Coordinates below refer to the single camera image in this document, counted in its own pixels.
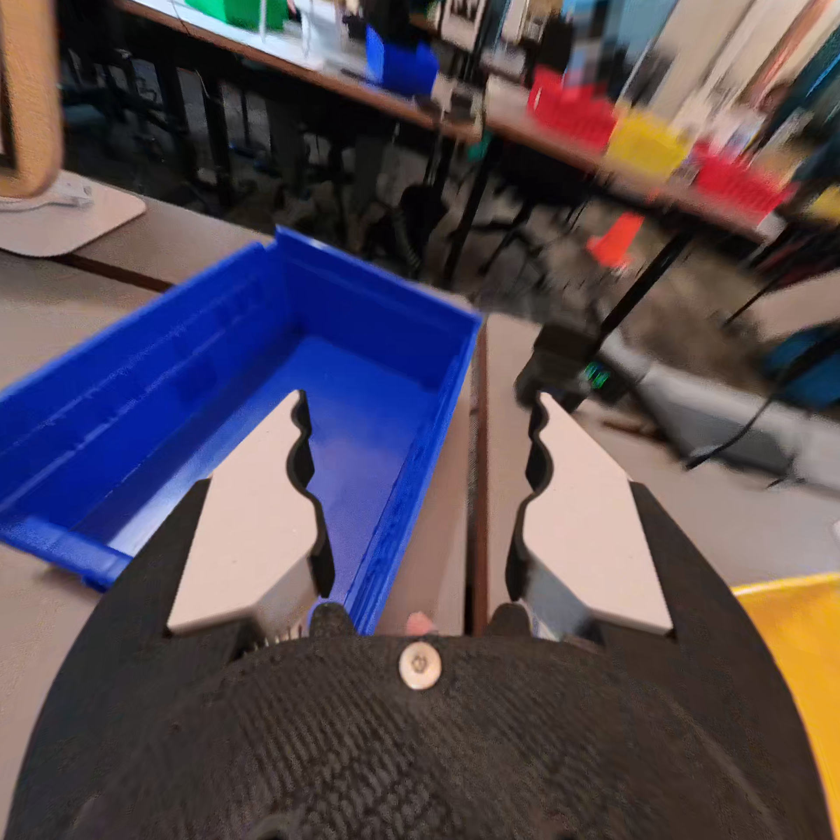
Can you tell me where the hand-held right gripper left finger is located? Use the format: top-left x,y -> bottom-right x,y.
167,390 -> 337,636

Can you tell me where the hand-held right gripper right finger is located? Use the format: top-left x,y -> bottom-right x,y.
505,390 -> 675,641

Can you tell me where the grey desk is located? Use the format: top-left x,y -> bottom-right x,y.
0,171 -> 840,788

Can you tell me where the black charger case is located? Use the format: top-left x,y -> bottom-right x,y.
514,322 -> 595,411

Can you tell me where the large yellow plastic bin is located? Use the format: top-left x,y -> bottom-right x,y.
731,573 -> 840,840

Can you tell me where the orange traffic cone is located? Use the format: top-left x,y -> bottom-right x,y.
586,212 -> 645,269

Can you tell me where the wooden background table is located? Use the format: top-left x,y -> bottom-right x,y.
115,0 -> 483,142
482,79 -> 788,244

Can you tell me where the long red plastic bin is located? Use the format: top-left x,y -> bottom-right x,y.
692,140 -> 796,219

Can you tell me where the small yellow plastic bin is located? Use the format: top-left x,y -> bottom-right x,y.
604,110 -> 691,183

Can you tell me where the small red plastic bin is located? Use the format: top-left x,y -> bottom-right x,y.
527,66 -> 619,151

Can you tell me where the wooden instruction board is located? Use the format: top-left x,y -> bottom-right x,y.
0,0 -> 147,258

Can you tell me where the small blue plastic bin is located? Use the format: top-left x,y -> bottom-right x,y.
364,25 -> 441,98

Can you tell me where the green plastic bin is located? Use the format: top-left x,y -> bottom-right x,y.
185,0 -> 290,32

